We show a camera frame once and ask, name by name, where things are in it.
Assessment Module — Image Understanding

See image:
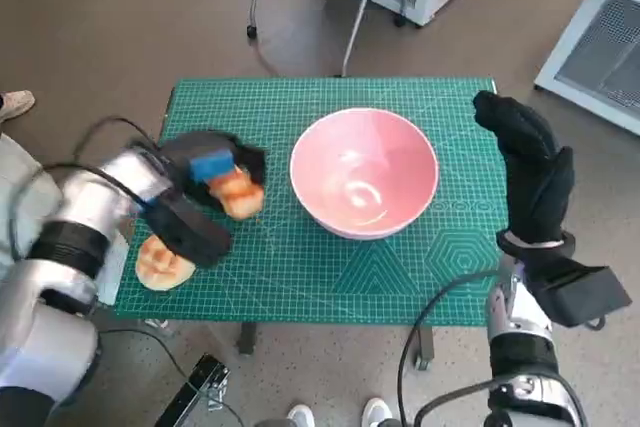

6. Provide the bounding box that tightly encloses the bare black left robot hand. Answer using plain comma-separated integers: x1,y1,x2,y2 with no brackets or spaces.
159,130,269,209

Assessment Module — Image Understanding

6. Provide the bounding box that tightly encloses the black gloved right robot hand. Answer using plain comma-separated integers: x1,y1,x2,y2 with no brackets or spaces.
472,90,575,248

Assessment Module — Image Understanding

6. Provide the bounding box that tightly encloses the long striped toy bread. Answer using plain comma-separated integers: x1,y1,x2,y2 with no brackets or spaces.
207,165,265,221

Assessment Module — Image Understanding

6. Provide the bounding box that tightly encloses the round toy bread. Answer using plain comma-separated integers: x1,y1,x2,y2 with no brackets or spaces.
135,234,197,292

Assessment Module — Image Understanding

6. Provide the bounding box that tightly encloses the pink bowl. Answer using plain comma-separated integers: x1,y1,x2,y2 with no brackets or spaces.
289,107,440,241

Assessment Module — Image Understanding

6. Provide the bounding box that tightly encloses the large white mesh cabinet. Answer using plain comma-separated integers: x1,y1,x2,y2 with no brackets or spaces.
533,0,640,137

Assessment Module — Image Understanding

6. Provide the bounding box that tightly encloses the person's beige shoe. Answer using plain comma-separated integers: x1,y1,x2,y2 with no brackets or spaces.
0,90,36,123

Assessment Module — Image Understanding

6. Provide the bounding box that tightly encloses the green cutting mat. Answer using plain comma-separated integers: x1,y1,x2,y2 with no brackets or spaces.
113,77,511,328

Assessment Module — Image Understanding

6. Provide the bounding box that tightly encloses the black metal stand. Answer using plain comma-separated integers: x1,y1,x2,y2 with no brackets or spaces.
152,354,231,427

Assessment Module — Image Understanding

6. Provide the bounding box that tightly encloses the person's white shoe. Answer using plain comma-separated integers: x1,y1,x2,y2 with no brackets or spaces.
287,404,316,427
362,397,394,427

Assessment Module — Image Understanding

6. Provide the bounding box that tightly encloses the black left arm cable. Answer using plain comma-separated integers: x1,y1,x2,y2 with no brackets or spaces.
8,116,162,248

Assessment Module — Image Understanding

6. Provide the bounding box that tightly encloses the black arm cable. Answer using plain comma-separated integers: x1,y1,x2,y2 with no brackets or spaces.
8,116,162,248
397,269,501,427

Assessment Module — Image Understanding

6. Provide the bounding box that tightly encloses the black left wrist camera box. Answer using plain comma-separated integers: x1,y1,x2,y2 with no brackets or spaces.
144,189,234,268

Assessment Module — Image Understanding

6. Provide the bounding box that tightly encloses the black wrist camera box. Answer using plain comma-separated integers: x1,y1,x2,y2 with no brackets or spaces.
144,189,234,268
527,246,632,329

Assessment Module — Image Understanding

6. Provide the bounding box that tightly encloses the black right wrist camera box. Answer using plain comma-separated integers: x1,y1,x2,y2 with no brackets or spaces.
527,246,632,329

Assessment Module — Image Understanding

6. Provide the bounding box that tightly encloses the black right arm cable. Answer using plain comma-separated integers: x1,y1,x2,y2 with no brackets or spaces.
397,269,501,427

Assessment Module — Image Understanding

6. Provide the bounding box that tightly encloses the thin black floor cable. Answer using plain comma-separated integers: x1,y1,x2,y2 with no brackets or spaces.
97,327,246,427

